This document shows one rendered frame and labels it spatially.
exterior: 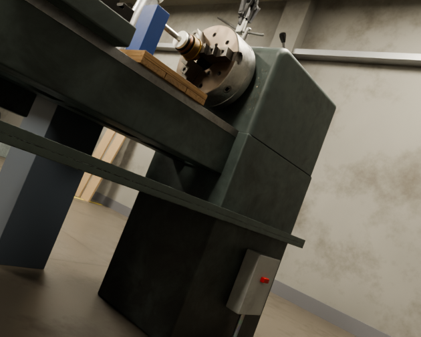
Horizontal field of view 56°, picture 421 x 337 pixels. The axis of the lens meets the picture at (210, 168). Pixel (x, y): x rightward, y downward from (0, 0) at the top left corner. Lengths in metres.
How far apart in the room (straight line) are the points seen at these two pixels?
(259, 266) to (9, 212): 1.07
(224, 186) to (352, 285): 2.31
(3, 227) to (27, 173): 0.24
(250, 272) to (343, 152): 2.39
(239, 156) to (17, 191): 0.94
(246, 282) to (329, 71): 3.01
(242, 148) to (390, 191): 2.32
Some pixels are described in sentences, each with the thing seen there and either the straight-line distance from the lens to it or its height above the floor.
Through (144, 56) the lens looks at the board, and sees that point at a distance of 1.21.
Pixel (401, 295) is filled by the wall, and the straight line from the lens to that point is 3.56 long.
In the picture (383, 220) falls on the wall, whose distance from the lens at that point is 3.65.
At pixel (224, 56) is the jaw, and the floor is 1.08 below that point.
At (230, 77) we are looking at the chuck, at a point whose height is 1.03.
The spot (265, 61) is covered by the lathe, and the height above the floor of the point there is 1.17.
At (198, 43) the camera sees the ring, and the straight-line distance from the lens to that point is 1.55.
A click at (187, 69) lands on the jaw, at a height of 1.01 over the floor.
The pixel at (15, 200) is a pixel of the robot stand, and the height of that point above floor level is 0.28.
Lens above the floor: 0.56
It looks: 5 degrees up
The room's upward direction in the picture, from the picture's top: 21 degrees clockwise
